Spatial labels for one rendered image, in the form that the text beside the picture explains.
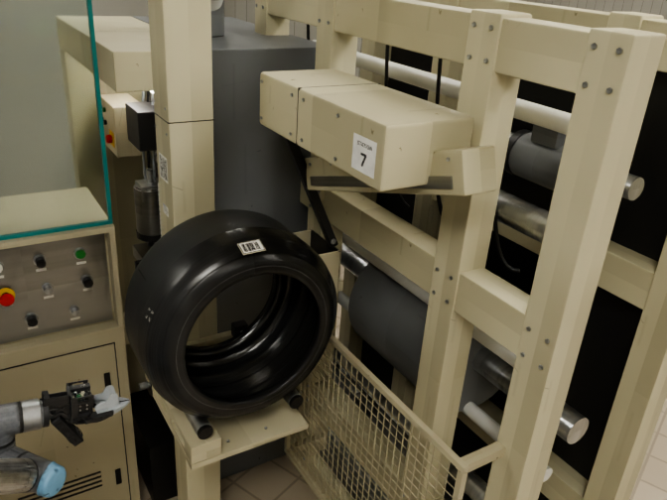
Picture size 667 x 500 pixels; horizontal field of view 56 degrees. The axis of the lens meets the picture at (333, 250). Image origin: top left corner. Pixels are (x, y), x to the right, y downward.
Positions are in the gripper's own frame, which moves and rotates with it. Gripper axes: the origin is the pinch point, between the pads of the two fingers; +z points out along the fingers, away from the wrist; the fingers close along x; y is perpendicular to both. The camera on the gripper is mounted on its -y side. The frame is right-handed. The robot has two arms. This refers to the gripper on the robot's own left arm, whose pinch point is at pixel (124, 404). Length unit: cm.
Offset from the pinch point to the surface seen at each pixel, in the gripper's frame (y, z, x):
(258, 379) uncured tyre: -2.6, 40.5, 2.7
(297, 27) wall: 79, 235, 360
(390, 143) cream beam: 81, 42, -35
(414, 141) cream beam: 81, 48, -35
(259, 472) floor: -91, 76, 51
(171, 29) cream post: 93, 15, 27
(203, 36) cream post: 92, 23, 27
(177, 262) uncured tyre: 41.2, 10.2, -2.4
